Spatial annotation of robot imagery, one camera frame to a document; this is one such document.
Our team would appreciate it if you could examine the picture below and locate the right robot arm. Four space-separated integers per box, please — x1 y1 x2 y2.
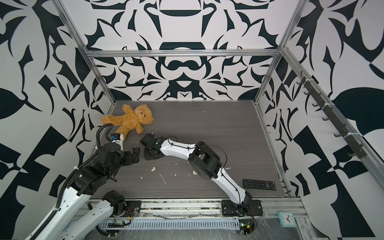
140 134 253 216

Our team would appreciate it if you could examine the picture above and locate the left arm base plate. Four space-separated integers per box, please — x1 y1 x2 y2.
123 200 142 217

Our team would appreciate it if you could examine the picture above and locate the white cable duct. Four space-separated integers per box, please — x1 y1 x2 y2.
99 219 241 231

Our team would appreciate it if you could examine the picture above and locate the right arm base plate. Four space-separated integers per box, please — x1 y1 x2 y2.
221 200 264 217

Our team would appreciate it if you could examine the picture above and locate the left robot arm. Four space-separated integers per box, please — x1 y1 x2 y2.
27 124 140 240

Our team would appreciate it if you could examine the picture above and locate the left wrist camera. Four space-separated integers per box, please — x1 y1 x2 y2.
110 133 124 151

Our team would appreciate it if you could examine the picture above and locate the wall hook rail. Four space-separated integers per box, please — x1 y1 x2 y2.
298 76 368 159

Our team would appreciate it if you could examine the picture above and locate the brown teddy bear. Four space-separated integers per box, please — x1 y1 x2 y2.
101 105 154 140

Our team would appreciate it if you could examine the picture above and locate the small green desk clock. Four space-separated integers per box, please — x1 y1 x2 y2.
277 212 297 228

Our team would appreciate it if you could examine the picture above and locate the aluminium frame corner post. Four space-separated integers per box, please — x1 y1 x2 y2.
254 51 282 105

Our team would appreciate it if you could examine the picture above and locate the black remote control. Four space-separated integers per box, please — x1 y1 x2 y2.
243 179 277 191

